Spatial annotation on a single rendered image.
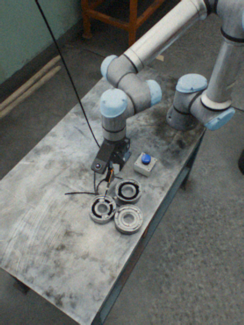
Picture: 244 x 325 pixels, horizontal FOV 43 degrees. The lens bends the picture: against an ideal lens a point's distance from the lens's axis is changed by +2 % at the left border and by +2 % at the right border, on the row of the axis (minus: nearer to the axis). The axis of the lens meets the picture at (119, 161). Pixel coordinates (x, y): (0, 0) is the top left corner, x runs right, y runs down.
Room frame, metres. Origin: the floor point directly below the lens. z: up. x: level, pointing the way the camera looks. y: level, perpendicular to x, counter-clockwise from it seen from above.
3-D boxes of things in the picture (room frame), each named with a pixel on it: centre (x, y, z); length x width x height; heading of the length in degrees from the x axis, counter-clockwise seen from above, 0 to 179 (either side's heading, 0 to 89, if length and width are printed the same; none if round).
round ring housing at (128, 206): (0.48, -0.04, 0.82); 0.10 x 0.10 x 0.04
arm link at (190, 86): (1.00, -0.30, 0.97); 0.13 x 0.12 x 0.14; 35
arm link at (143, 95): (0.70, -0.05, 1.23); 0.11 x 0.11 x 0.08; 35
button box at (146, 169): (0.73, -0.11, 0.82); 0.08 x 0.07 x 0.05; 149
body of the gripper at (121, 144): (0.64, 0.02, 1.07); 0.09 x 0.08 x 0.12; 152
